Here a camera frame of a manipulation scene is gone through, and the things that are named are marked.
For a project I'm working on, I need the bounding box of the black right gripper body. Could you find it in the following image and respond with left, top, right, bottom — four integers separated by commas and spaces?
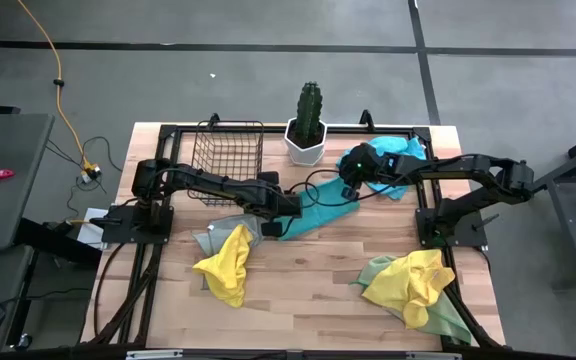
342, 153, 409, 201

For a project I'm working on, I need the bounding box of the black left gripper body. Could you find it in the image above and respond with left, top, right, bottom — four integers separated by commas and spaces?
250, 171, 285, 237

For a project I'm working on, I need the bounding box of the gray microfiber towel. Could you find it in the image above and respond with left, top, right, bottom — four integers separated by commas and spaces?
191, 213, 269, 257

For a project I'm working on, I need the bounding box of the teal microfiber towel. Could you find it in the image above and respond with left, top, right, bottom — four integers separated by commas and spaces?
336, 135, 428, 201
273, 177, 362, 242

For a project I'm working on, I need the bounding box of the yellow microfiber towel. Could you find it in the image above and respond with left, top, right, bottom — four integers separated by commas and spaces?
191, 223, 254, 309
361, 248, 457, 330

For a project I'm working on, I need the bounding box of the light green microfiber towel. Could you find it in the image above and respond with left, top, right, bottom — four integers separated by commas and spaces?
350, 254, 473, 345

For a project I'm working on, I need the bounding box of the white plant pot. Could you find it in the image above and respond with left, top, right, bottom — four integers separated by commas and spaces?
283, 117, 328, 167

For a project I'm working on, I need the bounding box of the green cactus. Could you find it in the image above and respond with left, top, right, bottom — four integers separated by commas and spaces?
295, 81, 324, 149

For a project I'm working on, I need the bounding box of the white paper sheet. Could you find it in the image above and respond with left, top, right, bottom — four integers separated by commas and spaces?
75, 207, 114, 247

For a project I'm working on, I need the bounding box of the dark metal side stand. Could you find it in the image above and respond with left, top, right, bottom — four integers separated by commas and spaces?
532, 124, 576, 291

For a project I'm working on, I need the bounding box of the gray side table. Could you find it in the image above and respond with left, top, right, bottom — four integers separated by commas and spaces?
0, 113, 55, 254

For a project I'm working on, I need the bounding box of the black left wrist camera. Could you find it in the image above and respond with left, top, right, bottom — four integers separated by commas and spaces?
277, 193, 303, 220

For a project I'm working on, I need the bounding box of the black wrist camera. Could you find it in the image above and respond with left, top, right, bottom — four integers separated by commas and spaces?
340, 143, 384, 188
277, 193, 303, 220

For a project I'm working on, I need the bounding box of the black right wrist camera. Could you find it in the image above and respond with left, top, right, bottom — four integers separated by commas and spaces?
340, 143, 384, 188

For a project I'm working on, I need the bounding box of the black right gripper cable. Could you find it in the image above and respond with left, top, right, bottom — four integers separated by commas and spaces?
287, 168, 419, 209

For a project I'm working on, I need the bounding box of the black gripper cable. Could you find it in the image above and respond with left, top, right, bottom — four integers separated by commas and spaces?
147, 166, 207, 201
287, 168, 419, 209

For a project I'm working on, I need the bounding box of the black wire basket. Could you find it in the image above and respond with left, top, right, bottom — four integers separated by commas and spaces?
187, 119, 265, 207

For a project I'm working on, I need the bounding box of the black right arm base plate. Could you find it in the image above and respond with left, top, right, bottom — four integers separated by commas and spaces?
415, 207, 489, 249

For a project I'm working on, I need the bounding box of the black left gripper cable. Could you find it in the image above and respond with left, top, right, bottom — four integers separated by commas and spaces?
147, 166, 207, 201

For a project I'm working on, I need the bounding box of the black table frame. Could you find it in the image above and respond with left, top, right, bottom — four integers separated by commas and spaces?
87, 109, 504, 351

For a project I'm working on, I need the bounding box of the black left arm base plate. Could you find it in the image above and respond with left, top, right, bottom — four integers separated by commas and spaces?
89, 203, 175, 245

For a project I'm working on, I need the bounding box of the cable plug connector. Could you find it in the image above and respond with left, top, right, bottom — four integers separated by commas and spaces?
80, 162, 103, 184

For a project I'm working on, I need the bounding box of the black floor cable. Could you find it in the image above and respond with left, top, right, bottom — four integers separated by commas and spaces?
45, 135, 124, 221

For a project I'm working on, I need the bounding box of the orange extension cable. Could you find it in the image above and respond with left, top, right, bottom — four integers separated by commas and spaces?
16, 0, 94, 171

